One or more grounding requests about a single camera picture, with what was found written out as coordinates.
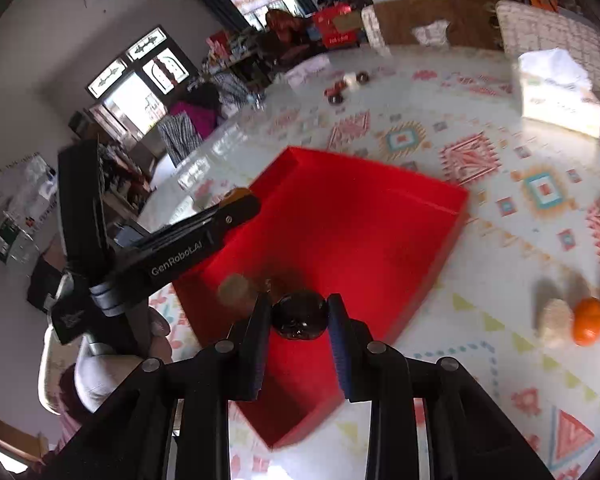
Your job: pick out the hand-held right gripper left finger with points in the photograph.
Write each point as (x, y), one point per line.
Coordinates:
(259, 347)

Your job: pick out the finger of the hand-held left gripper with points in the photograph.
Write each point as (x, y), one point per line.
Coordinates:
(235, 210)

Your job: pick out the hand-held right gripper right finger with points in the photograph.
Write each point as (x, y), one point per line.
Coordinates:
(340, 350)

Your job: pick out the dark plum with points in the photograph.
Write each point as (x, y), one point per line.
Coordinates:
(300, 315)

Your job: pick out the beige round fruit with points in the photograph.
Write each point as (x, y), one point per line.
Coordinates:
(555, 321)
(236, 287)

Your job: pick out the red box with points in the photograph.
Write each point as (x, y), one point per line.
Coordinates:
(350, 210)

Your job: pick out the tangerine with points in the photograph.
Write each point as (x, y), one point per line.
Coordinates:
(589, 321)

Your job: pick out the person's left hand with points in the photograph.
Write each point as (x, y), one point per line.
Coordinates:
(155, 332)

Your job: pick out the plaid cloth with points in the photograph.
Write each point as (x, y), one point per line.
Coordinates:
(180, 136)

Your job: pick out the magenta cloth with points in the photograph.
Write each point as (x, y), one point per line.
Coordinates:
(197, 112)

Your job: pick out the small red object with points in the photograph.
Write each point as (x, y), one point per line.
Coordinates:
(336, 92)

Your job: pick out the window with patterned panes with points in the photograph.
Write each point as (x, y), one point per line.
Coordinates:
(140, 70)

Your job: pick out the small dark round object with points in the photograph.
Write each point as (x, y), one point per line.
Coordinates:
(362, 77)

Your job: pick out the patterned tablecloth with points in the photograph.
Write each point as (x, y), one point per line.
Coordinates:
(480, 200)

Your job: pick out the red carton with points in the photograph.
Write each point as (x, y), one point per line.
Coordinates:
(336, 24)

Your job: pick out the brown cardboard box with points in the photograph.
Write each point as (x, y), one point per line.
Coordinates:
(460, 20)

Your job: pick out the white tissue box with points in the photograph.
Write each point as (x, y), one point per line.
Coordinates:
(555, 90)

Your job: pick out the white patterned chair cushion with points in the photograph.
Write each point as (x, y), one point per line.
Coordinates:
(550, 30)

